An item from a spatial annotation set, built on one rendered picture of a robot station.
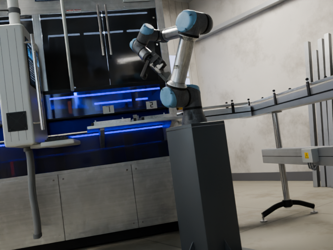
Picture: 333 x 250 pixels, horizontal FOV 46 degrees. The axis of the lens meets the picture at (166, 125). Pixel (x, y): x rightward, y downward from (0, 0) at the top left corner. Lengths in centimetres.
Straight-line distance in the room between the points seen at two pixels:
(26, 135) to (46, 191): 68
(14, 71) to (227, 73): 418
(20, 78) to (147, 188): 126
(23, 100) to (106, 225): 116
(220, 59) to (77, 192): 392
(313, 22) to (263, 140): 173
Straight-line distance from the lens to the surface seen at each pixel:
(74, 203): 306
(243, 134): 602
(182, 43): 214
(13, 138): 253
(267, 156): 337
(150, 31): 240
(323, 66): 482
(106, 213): 307
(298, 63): 536
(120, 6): 326
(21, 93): 254
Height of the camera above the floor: 69
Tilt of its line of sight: 3 degrees up
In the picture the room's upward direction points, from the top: 7 degrees counter-clockwise
